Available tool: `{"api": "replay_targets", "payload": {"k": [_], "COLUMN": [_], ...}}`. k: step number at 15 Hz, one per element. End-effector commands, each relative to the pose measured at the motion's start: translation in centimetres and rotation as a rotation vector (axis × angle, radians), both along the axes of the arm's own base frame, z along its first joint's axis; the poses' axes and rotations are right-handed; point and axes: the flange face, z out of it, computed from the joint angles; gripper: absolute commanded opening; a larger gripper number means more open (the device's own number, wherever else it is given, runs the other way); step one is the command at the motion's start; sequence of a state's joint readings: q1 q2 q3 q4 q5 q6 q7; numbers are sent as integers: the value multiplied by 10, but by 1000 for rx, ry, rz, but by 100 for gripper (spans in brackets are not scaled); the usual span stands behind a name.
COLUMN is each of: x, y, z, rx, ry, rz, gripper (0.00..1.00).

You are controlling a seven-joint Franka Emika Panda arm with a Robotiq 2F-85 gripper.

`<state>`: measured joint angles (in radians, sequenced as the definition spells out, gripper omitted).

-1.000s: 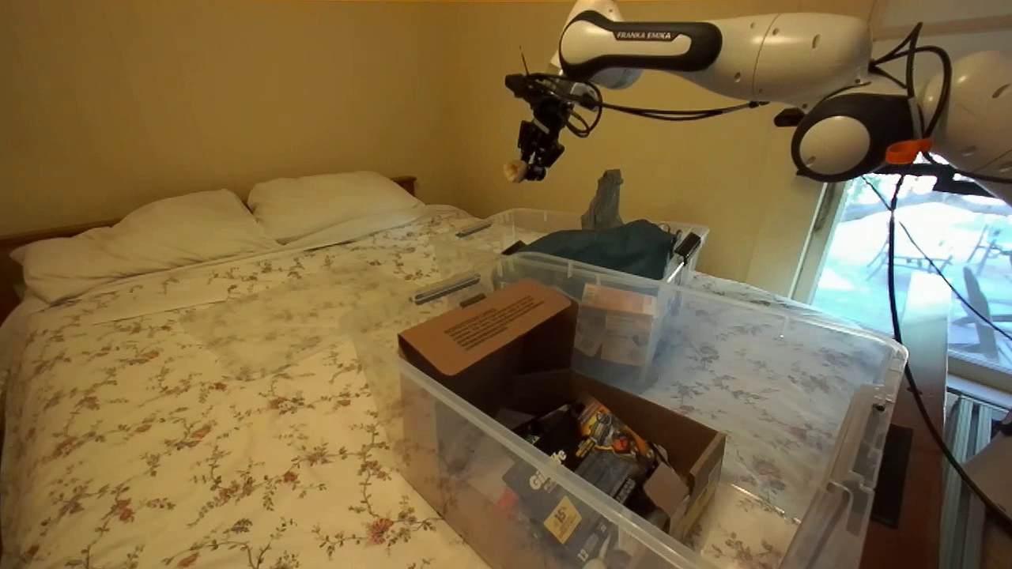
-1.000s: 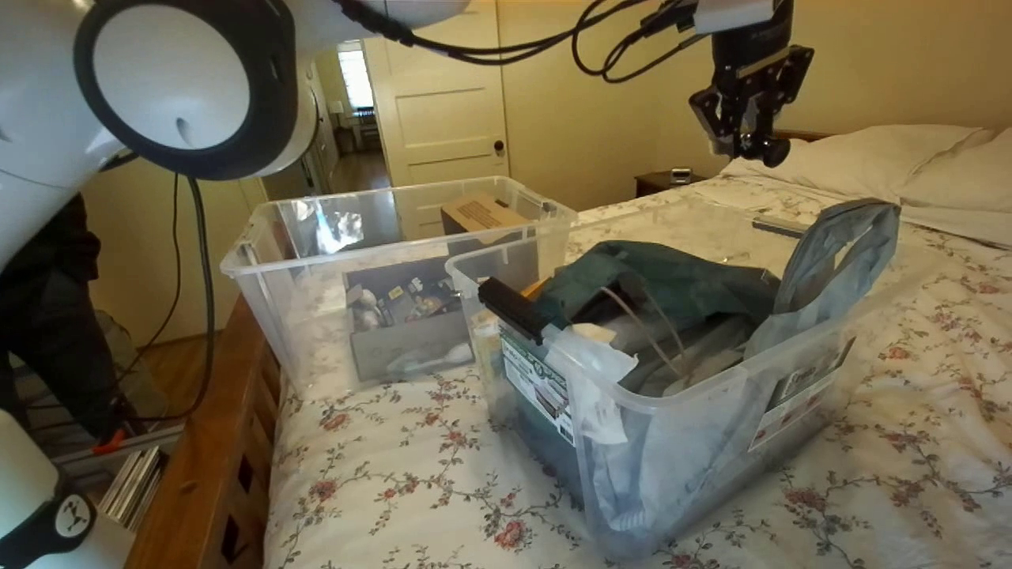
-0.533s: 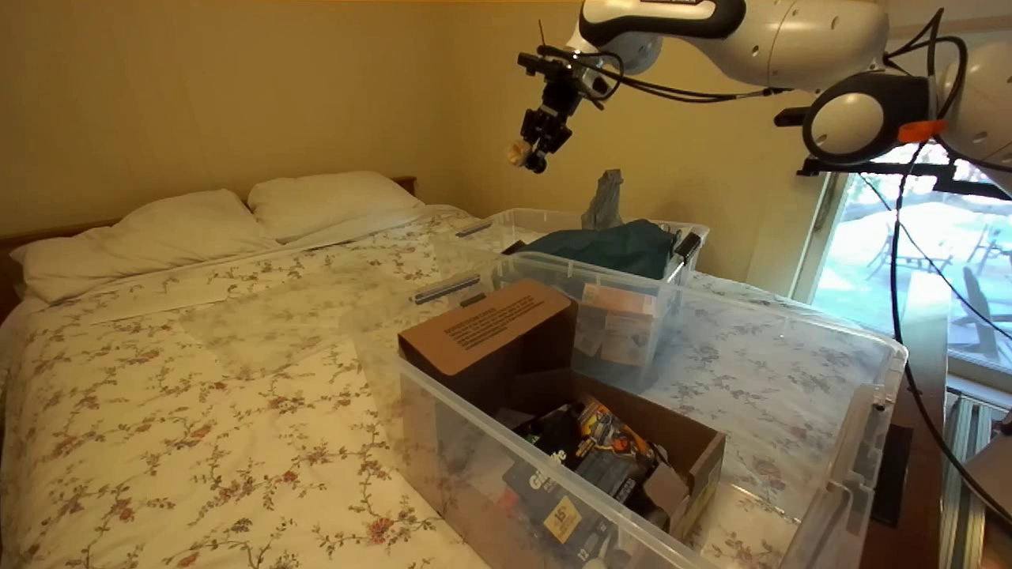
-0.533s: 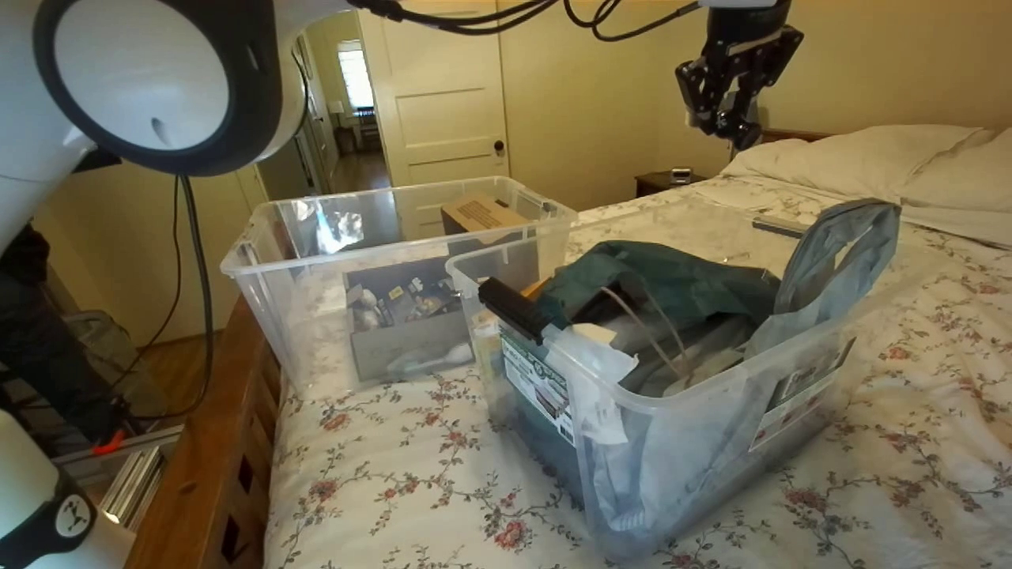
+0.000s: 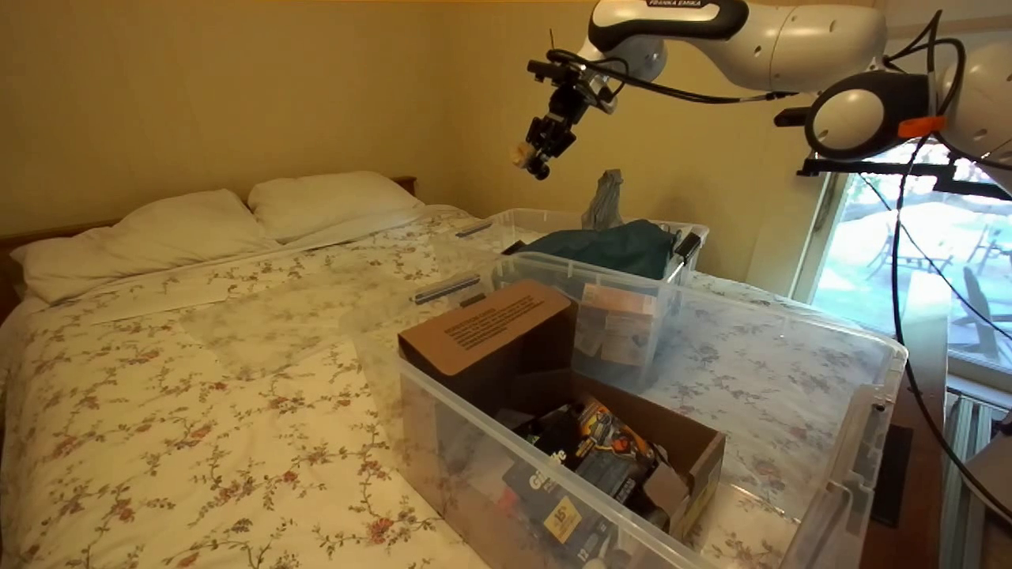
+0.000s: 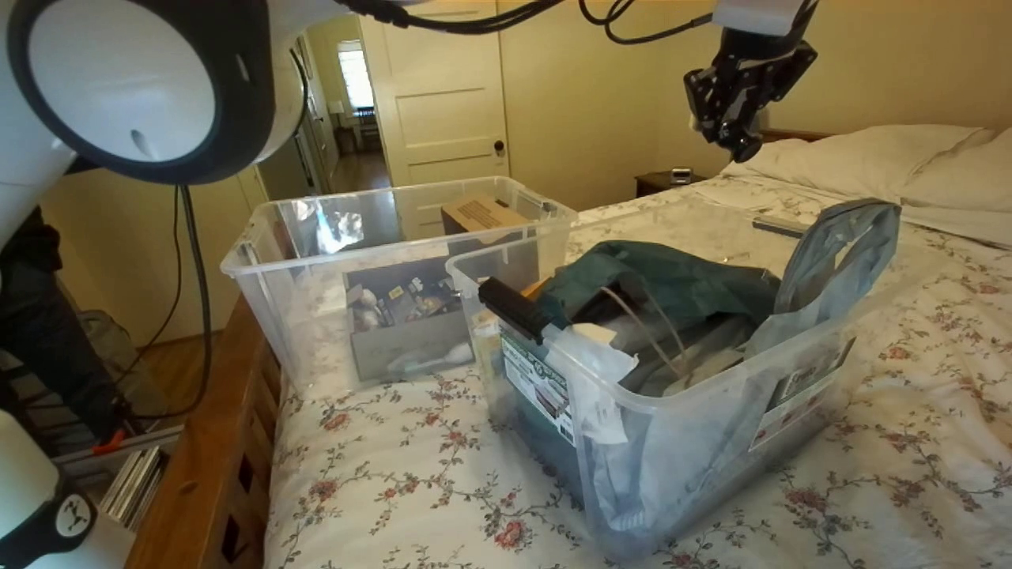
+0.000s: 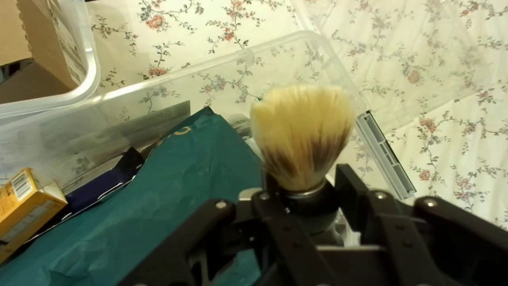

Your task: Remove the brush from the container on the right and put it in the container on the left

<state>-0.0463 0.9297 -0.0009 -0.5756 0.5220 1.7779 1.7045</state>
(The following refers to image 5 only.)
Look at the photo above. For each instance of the bright window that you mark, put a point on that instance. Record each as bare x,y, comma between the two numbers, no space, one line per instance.
936,262

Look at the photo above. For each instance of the dark package yellow label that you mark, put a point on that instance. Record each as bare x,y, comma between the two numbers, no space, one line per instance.
557,515

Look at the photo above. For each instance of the grey translucent plastic package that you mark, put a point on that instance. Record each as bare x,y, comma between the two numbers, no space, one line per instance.
605,199

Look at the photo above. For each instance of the white radiator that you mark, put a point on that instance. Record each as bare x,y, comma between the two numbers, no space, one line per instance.
974,476

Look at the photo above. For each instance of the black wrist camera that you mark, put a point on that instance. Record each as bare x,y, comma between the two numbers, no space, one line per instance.
575,70

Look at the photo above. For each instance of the black camera boom stand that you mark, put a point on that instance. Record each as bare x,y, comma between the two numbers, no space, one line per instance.
896,173

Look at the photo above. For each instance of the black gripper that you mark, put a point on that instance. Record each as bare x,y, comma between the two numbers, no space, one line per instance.
563,113

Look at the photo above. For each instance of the teal folded cloth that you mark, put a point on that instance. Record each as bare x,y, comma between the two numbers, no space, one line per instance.
617,248

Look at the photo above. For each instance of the floral bedspread bed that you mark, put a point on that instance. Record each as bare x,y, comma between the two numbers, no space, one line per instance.
209,398

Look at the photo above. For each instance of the orange black packaged item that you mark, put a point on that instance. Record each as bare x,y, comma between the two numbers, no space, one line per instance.
611,431

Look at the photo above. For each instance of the open brown cardboard box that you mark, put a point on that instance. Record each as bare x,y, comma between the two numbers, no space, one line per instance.
674,445

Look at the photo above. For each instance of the flat labelled cardboard box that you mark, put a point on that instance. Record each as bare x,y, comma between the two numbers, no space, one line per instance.
485,334

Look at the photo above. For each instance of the white pillow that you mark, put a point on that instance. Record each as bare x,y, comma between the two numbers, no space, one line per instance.
326,208
137,248

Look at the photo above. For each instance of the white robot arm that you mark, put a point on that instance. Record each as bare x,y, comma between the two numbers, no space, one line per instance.
792,36

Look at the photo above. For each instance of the clear plastic storage bin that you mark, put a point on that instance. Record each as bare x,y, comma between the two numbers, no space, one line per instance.
620,290
779,390

